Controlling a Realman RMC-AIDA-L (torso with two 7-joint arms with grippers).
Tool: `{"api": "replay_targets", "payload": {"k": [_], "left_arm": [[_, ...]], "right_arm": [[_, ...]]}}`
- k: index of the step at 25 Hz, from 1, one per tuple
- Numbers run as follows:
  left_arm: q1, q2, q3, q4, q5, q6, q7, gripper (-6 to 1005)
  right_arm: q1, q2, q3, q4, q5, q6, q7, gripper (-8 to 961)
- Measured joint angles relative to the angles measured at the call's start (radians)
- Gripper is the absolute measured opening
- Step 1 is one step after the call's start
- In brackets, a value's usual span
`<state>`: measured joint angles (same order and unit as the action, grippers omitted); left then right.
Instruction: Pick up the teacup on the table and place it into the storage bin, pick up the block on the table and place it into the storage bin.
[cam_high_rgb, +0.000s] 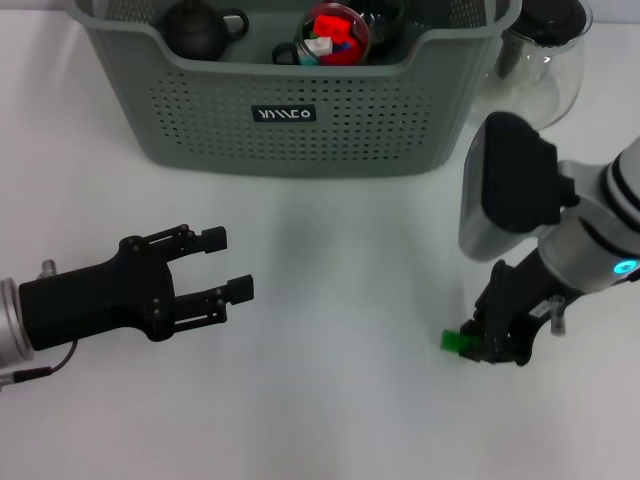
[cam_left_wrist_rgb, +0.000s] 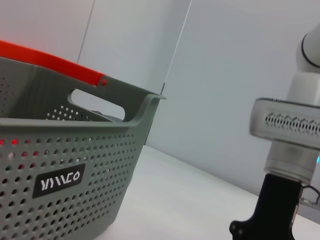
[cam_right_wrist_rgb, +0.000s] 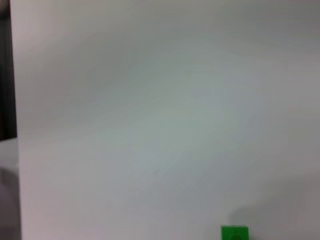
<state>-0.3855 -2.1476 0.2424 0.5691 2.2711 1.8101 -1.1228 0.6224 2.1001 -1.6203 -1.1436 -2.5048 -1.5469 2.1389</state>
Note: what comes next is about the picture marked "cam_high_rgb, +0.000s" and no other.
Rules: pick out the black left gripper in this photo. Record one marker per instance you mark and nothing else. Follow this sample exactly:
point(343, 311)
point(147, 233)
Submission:
point(100, 300)

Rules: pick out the translucent white toy brick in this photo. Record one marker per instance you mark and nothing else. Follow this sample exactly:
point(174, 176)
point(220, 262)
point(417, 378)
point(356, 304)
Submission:
point(319, 46)

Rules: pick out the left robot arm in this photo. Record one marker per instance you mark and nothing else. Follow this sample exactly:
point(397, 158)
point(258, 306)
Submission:
point(12, 320)

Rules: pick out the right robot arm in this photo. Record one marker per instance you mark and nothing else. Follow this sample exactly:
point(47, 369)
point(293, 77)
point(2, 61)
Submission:
point(600, 225)

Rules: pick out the glass teacup black sleeve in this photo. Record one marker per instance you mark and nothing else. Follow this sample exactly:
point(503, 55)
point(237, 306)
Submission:
point(387, 20)
point(366, 35)

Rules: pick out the orange-red long toy brick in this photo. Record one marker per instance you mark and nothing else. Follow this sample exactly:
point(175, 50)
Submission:
point(332, 25)

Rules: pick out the grey-green perforated storage bin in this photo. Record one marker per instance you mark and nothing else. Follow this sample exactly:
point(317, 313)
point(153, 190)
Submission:
point(300, 145)

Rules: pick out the black clay teapot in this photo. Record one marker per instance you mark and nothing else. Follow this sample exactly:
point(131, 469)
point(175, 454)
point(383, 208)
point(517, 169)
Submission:
point(192, 32)

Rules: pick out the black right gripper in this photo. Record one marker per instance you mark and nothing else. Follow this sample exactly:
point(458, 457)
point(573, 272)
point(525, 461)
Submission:
point(520, 295)

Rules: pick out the glass carafe black lid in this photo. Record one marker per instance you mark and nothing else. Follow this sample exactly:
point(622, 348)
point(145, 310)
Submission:
point(540, 65)

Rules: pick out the dark red toy brick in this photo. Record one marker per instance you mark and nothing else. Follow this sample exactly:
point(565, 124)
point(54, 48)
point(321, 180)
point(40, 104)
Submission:
point(345, 55)

